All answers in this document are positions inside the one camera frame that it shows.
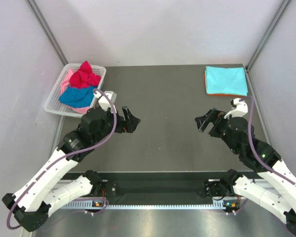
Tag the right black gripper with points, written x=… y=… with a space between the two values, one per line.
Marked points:
x=214 y=116

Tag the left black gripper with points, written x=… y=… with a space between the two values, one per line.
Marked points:
x=129 y=124

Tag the red t shirt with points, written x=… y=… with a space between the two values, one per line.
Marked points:
x=84 y=77

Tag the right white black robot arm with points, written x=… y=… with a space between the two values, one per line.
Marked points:
x=261 y=158

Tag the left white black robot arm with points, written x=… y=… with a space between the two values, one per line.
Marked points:
x=34 y=203

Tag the folded orange t shirt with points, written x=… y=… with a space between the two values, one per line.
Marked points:
x=232 y=93

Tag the folded light blue t shirt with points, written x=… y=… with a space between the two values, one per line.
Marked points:
x=225 y=79

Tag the white perforated plastic basket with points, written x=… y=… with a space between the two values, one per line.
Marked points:
x=52 y=103

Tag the pink t shirt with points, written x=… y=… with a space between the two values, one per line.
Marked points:
x=64 y=85

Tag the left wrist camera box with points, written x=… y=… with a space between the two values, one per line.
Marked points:
x=103 y=101

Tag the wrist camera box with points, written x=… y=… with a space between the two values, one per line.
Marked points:
x=103 y=101
x=239 y=108

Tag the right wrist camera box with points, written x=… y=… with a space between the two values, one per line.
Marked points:
x=239 y=108

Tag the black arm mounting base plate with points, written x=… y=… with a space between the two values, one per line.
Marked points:
x=160 y=184

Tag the white slotted cable duct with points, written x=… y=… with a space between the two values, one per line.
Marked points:
x=93 y=205

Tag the left aluminium frame post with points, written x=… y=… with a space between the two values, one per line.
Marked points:
x=46 y=29

